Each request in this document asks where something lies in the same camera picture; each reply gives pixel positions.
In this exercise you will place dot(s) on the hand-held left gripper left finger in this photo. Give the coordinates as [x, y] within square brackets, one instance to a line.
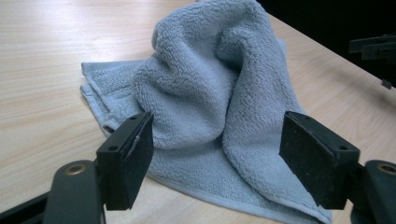
[124, 161]

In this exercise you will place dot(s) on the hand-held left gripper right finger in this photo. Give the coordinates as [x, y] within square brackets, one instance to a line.
[320, 161]

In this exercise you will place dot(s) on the grey-blue terry towel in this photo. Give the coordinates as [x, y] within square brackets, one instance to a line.
[199, 77]

